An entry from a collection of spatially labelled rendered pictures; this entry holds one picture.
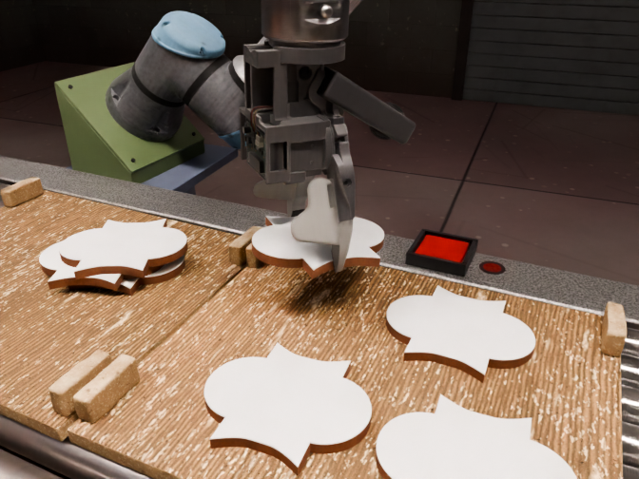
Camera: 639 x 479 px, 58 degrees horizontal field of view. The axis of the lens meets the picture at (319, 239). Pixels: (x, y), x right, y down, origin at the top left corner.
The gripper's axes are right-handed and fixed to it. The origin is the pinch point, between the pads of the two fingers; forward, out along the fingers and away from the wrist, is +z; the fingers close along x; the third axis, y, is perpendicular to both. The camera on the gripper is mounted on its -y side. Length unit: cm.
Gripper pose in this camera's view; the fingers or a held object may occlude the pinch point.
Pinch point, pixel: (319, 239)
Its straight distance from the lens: 60.1
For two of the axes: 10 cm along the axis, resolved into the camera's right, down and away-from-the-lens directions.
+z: -0.3, 8.8, 4.7
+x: 4.3, 4.3, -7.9
